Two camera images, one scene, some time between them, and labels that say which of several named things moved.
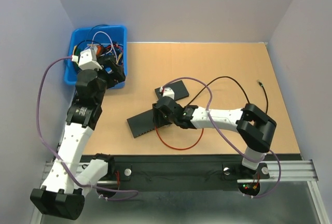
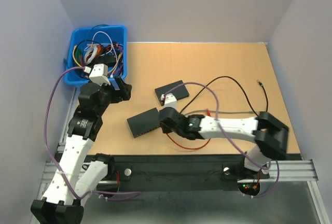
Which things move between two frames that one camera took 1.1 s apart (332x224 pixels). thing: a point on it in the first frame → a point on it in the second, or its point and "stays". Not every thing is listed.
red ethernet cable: [179, 149] → [208, 114]
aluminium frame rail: [291, 171] stays
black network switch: [178, 87] stays
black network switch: [142, 123] stays
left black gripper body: [112, 79] → [112, 96]
